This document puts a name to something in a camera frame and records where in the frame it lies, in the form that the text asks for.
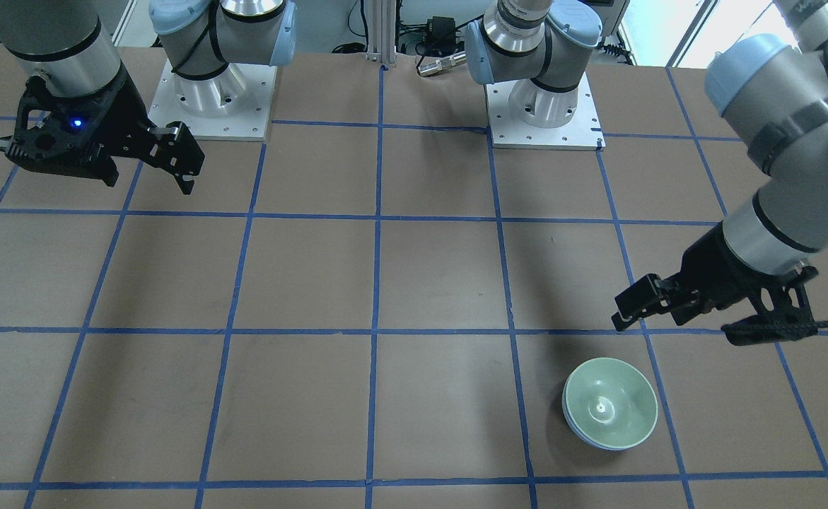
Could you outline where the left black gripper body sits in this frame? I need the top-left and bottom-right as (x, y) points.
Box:
(679, 223), (769, 312)

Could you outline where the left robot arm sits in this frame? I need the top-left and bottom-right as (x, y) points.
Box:
(463, 1), (828, 346)

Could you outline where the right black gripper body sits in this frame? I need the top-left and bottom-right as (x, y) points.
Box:
(67, 64), (155, 165)

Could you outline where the green bowl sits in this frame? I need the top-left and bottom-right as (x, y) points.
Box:
(561, 357), (659, 451)

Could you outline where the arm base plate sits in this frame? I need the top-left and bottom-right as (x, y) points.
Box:
(484, 73), (607, 151)
(148, 61), (280, 142)

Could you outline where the aluminium frame post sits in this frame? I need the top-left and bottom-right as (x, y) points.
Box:
(360, 1), (400, 68)

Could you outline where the blue bowl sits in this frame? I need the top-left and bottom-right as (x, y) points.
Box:
(564, 402), (660, 451)

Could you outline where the black adapter behind table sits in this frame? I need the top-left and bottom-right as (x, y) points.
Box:
(424, 16), (457, 51)

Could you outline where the silver metal cylinder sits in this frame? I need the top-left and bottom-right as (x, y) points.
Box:
(416, 51), (467, 78)

